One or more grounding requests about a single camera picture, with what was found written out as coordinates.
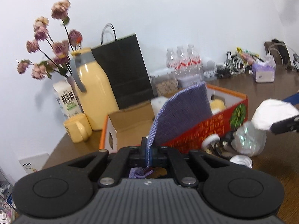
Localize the white cloth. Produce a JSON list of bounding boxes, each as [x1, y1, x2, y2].
[[251, 99, 298, 131]]

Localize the white jar lid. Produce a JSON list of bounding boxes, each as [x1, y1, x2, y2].
[[229, 155, 253, 169]]

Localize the yellow white plush toy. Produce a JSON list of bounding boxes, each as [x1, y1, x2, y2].
[[209, 99, 226, 115]]

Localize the purple knitted pouch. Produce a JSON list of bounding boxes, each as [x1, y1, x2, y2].
[[129, 82, 213, 179]]

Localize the translucent plastic container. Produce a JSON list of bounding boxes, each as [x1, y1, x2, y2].
[[150, 96, 170, 118]]

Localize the iridescent plastic bag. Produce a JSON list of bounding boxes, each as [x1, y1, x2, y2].
[[231, 121, 266, 157]]

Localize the purple tissue pack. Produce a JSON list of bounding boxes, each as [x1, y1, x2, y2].
[[252, 61, 275, 83]]

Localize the white power adapter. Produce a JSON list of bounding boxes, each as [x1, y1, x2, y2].
[[264, 39, 298, 72]]

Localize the colourful snack packet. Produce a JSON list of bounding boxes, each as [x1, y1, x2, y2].
[[236, 47, 259, 64]]

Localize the red cardboard box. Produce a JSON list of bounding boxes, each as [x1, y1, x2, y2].
[[99, 83, 248, 153]]

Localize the white lidded small jar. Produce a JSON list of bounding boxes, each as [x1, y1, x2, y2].
[[201, 133, 221, 150]]

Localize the white robot toy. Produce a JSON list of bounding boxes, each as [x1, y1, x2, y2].
[[202, 60, 217, 80]]

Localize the water bottle right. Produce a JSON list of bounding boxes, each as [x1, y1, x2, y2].
[[187, 44, 202, 75]]

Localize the water bottle middle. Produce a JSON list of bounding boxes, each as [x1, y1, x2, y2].
[[176, 46, 189, 75]]

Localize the clear snack container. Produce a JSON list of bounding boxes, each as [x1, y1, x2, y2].
[[149, 68, 178, 96]]

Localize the black paper bag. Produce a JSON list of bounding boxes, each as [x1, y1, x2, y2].
[[92, 23, 154, 109]]

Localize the yellow thermos jug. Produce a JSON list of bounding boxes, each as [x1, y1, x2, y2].
[[70, 48, 119, 130]]

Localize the yellow mug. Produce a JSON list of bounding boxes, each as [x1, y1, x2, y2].
[[63, 113, 92, 143]]

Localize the white milk carton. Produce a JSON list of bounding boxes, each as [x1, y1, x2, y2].
[[53, 80, 82, 119]]

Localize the dried pink flower bouquet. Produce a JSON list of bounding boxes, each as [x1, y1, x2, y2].
[[17, 0, 83, 80]]

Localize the white box beside table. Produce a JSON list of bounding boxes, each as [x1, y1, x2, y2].
[[19, 153, 50, 174]]

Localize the tangled charger cables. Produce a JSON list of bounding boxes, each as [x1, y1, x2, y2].
[[216, 51, 248, 79]]

